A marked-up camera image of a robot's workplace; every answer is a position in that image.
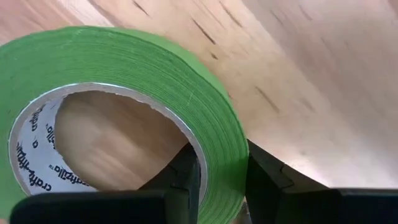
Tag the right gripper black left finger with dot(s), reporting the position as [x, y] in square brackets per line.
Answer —
[174, 199]

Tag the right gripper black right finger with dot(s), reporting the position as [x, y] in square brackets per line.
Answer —
[280, 199]

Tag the green tape roll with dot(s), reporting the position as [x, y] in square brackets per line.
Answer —
[155, 71]

